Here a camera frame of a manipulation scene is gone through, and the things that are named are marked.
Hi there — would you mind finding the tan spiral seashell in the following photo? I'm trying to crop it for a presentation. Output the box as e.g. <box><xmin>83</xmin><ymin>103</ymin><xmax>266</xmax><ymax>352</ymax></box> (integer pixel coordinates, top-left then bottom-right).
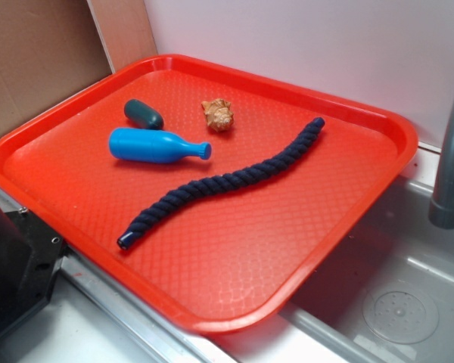
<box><xmin>201</xmin><ymin>98</ymin><xmax>235</xmax><ymax>132</ymax></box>

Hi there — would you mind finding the dark blue twisted rope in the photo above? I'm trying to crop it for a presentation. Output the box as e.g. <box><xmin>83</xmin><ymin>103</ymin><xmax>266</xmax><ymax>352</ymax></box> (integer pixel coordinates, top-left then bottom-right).
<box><xmin>117</xmin><ymin>116</ymin><xmax>326</xmax><ymax>253</ymax></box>

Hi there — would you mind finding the red plastic tray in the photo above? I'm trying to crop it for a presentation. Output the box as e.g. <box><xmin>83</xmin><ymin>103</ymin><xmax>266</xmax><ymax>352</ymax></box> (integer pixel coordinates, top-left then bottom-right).
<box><xmin>0</xmin><ymin>55</ymin><xmax>418</xmax><ymax>335</ymax></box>

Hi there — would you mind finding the brown cardboard panel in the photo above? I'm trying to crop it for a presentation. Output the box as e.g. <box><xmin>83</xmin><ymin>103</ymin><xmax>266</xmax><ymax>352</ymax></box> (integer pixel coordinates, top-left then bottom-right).
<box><xmin>0</xmin><ymin>1</ymin><xmax>157</xmax><ymax>137</ymax></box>

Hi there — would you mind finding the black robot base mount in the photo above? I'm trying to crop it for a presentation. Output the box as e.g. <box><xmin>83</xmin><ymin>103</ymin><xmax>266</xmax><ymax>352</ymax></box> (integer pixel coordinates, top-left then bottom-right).
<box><xmin>0</xmin><ymin>207</ymin><xmax>64</xmax><ymax>338</ymax></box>

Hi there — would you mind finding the dark teal plastic capsule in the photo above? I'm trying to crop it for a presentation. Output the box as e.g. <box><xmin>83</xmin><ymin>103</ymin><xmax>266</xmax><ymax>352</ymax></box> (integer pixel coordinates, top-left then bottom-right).
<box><xmin>123</xmin><ymin>99</ymin><xmax>164</xmax><ymax>130</ymax></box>

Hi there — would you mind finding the light blue plastic bottle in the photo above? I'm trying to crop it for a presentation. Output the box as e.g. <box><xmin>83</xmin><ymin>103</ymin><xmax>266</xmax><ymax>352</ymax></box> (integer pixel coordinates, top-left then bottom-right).
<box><xmin>108</xmin><ymin>128</ymin><xmax>212</xmax><ymax>163</ymax></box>

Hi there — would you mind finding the grey plastic sink basin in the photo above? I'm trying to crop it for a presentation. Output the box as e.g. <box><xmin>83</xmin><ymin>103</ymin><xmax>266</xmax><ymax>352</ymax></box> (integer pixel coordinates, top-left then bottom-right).
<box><xmin>216</xmin><ymin>178</ymin><xmax>454</xmax><ymax>362</ymax></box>

